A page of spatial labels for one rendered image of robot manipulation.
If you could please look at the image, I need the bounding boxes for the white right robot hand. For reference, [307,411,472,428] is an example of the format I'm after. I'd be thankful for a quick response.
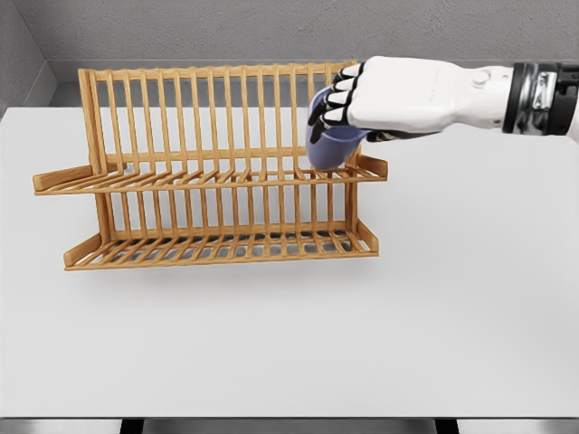
[307,55,463,144]

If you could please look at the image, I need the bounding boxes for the blue cup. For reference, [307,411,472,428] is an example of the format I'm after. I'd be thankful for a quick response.
[305,86,373,171]

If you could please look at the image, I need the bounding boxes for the wooden two-tier dish rack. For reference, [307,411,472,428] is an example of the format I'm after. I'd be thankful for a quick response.
[32,60,390,272]

